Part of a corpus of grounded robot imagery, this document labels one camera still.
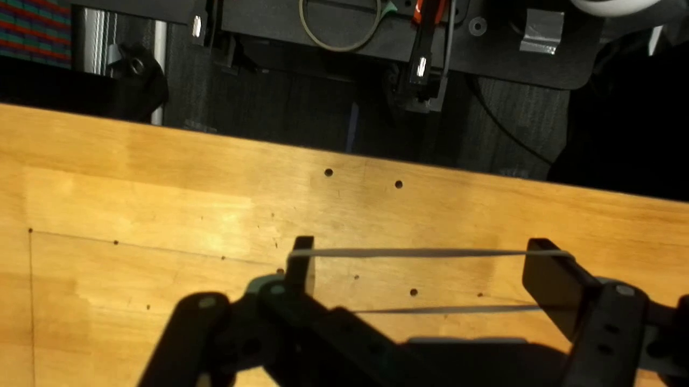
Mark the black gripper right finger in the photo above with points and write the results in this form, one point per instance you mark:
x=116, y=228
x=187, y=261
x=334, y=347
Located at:
x=566, y=287

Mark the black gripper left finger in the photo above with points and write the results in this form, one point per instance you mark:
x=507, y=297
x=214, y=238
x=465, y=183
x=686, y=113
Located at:
x=302, y=264

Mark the thin pale rubber band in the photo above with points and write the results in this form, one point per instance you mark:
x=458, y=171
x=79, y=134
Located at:
x=431, y=252

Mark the looped thin green band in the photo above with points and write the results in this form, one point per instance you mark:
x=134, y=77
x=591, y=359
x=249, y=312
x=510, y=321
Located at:
x=314, y=39

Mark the black round knob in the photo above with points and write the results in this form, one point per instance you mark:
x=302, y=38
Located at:
x=141, y=83

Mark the silver tape piece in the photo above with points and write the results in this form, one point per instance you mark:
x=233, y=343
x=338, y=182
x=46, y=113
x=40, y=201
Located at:
x=541, y=34

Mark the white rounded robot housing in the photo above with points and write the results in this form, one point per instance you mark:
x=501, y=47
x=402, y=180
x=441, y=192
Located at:
x=614, y=5

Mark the colourful striped cloth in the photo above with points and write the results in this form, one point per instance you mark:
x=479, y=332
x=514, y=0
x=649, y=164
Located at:
x=32, y=28

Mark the shiny metal post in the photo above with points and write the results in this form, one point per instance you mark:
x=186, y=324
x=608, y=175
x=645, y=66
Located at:
x=89, y=44

